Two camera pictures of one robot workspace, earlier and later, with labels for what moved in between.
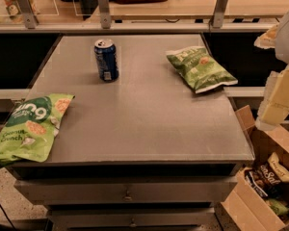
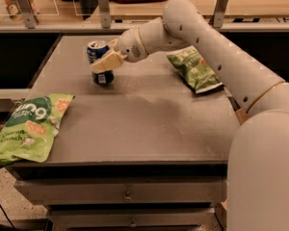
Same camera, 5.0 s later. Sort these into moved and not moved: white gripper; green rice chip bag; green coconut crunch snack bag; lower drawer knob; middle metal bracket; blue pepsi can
Moved: blue pepsi can; white gripper
Not moved: lower drawer knob; green rice chip bag; middle metal bracket; green coconut crunch snack bag
